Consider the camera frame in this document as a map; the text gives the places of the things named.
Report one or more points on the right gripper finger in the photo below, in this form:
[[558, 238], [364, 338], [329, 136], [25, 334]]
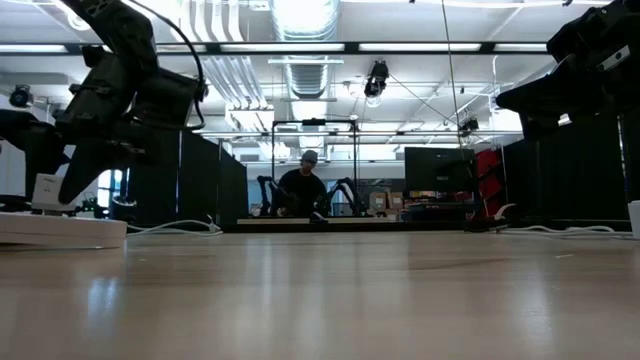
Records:
[[545, 95]]

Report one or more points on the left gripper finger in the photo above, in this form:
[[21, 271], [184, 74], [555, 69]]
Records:
[[80, 170]]

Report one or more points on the white USB charger cube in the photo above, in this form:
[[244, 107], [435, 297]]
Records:
[[45, 192]]

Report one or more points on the white square power hub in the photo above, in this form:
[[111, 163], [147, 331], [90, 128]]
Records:
[[635, 220]]

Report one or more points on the black background robot arm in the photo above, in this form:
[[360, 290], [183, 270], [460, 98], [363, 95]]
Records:
[[262, 187], [350, 192]]

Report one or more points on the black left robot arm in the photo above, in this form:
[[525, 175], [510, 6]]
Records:
[[125, 30]]

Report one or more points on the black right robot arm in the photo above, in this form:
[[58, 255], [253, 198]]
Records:
[[631, 90]]

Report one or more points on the white power strip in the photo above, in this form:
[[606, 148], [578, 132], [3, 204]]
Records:
[[60, 230]]

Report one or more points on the black round ceiling device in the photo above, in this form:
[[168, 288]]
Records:
[[21, 96]]

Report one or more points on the red cabinet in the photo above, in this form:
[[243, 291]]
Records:
[[487, 170]]

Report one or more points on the black monitor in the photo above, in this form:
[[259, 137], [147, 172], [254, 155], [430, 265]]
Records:
[[440, 170]]

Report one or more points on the cardboard box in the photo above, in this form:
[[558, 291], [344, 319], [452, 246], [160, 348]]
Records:
[[396, 200], [378, 201]]

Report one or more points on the background table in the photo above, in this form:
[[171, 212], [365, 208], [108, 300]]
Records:
[[260, 220]]

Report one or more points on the person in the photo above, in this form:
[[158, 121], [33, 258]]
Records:
[[300, 192]]

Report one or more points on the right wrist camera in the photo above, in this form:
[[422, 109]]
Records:
[[614, 58]]

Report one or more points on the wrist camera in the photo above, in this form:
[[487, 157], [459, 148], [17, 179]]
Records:
[[614, 58], [172, 100]]

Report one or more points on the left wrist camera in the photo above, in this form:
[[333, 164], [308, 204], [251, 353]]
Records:
[[172, 100]]

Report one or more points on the black partition wall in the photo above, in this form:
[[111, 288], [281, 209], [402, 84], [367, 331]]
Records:
[[200, 180], [565, 175]]

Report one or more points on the black hanging camera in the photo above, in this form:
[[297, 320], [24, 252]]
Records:
[[376, 80]]

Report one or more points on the black aluminium table frame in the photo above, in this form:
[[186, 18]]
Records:
[[400, 227]]

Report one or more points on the silver ceiling duct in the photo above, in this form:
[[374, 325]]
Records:
[[307, 75]]

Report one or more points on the black background rig frame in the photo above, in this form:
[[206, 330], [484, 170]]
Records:
[[315, 122]]

